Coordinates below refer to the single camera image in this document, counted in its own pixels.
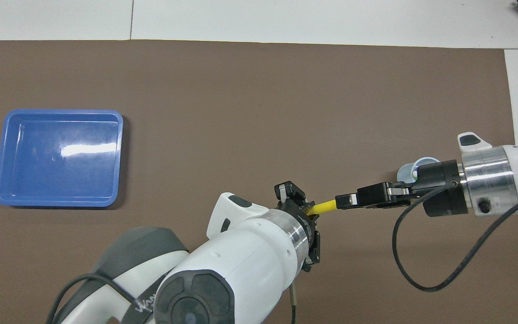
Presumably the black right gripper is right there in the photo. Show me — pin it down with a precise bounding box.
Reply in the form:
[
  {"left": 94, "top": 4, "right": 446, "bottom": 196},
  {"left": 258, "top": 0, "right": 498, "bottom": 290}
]
[{"left": 335, "top": 159, "right": 469, "bottom": 218}]

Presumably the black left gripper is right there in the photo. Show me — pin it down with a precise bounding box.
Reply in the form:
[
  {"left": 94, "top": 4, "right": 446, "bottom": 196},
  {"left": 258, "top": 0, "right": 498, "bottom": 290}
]
[{"left": 273, "top": 180, "right": 322, "bottom": 273}]

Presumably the yellow pen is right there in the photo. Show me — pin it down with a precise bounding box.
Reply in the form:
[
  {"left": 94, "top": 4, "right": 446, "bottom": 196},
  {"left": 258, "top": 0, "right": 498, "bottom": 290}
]
[{"left": 308, "top": 199, "right": 338, "bottom": 216}]

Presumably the blue plastic tray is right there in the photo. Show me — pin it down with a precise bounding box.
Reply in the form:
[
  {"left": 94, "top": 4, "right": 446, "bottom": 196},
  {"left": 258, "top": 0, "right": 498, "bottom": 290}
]
[{"left": 0, "top": 109, "right": 124, "bottom": 208}]

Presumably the clear plastic cup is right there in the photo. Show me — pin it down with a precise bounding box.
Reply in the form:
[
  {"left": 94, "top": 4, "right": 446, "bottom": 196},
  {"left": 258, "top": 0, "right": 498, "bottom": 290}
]
[{"left": 397, "top": 157, "right": 440, "bottom": 183}]

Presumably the brown table mat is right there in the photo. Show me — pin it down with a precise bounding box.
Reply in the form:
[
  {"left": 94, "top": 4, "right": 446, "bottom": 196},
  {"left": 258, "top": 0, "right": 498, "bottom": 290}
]
[{"left": 0, "top": 40, "right": 518, "bottom": 324}]

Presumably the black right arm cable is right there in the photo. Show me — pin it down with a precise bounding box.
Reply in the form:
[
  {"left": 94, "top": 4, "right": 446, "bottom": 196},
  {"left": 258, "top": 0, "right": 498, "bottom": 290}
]
[{"left": 393, "top": 182, "right": 518, "bottom": 292}]

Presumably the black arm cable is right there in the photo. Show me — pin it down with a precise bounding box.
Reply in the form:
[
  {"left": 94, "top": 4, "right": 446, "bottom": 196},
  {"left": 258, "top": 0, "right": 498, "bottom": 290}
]
[
  {"left": 393, "top": 182, "right": 518, "bottom": 292},
  {"left": 45, "top": 274, "right": 298, "bottom": 324}
]

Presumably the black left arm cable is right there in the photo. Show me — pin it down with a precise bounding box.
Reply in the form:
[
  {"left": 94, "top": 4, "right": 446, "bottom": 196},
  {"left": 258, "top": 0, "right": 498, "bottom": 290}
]
[{"left": 45, "top": 274, "right": 298, "bottom": 324}]

